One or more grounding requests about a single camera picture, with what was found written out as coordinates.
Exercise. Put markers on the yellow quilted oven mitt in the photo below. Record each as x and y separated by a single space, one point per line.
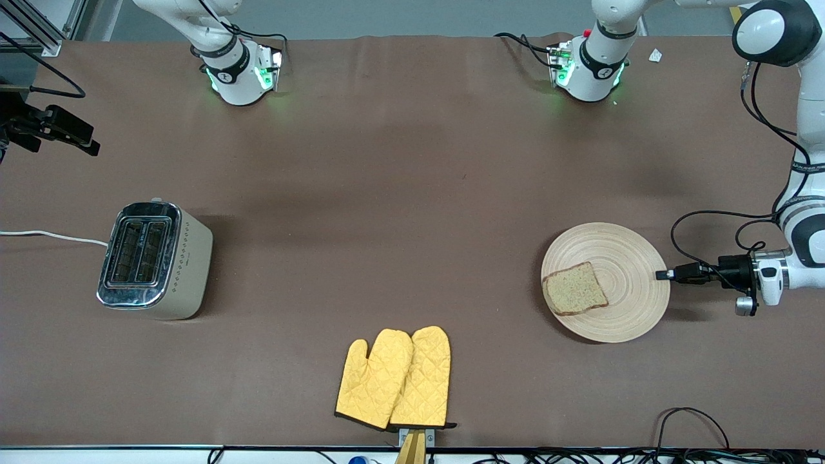
374 380
425 380

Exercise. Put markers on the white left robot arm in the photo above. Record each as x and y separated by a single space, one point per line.
809 129

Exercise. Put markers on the small grey metal bracket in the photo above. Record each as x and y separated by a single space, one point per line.
430 436

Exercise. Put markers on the beige and chrome toaster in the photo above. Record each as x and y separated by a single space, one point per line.
187 264

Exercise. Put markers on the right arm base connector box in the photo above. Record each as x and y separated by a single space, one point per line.
269 67

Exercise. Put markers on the brown toast slice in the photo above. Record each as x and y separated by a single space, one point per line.
575 290

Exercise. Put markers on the small white paper scrap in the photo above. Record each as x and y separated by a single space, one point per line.
655 55

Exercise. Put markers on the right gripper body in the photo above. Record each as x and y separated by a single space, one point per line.
20 122

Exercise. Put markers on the wooden stick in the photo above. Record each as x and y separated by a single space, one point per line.
412 451

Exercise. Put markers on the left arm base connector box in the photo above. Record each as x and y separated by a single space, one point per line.
559 64

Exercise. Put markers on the round wooden plate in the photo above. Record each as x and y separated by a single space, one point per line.
625 258

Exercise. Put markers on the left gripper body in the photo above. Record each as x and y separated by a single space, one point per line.
731 267

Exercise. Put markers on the aluminium frame profile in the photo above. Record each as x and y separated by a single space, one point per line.
38 29

